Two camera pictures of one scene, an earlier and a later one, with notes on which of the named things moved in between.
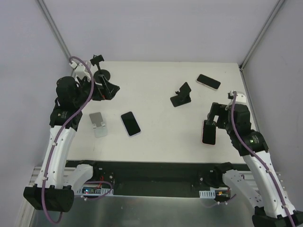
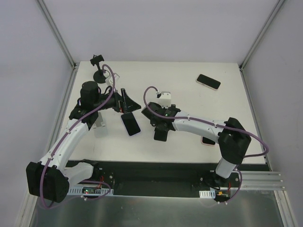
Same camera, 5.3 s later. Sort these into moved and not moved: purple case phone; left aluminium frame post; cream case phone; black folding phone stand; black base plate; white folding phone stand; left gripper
Moved: left gripper; black folding phone stand
Not moved: black base plate; purple case phone; cream case phone; white folding phone stand; left aluminium frame post
